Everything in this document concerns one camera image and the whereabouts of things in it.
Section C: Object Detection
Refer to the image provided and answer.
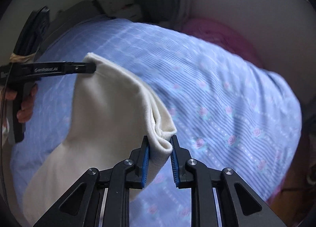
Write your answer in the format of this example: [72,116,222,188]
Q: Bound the cream white pants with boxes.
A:
[23,53,177,224]

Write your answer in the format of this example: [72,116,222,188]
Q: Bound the person's left hand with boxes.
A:
[5,83,38,123]

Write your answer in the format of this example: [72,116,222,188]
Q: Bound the blue floral bed cover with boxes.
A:
[11,18,302,226]

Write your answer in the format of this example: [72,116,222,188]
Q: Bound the pink bed sheet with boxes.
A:
[182,18,263,68]

